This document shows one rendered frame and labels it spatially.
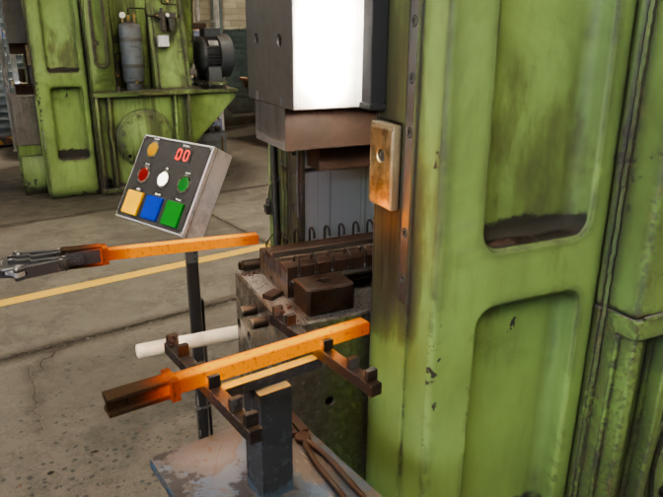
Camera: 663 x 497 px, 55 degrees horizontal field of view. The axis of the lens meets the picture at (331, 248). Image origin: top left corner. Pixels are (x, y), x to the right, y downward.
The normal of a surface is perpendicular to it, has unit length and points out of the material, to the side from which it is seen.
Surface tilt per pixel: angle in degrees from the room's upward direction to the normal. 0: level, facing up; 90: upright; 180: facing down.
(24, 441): 0
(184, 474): 0
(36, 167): 89
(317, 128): 90
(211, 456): 0
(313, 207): 90
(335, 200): 90
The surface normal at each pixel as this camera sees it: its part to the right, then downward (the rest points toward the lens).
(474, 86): 0.43, 0.29
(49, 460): 0.00, -0.95
